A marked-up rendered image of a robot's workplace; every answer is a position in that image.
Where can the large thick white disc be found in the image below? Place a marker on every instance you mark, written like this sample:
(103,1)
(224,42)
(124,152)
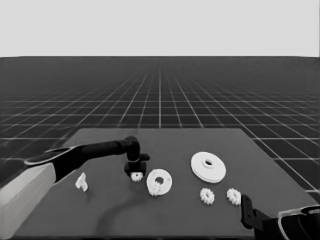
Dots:
(216,170)

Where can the white round carrier with pins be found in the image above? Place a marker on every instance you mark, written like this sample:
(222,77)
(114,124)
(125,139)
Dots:
(167,178)

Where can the small white T-shaped piece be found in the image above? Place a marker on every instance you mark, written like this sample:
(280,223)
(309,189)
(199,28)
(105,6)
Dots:
(81,182)

